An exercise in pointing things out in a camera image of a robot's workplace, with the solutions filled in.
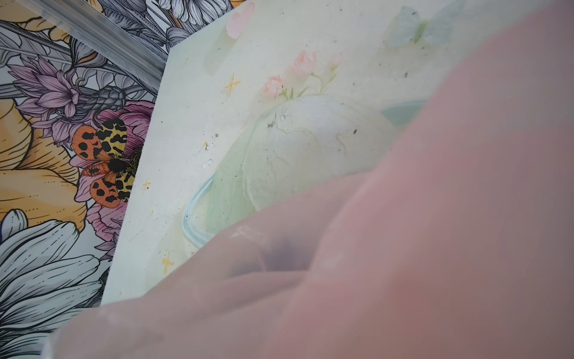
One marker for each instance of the pink plastic bag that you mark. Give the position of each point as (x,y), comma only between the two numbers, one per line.
(458,245)

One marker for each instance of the left aluminium corner post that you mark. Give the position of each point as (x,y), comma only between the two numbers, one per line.
(83,22)

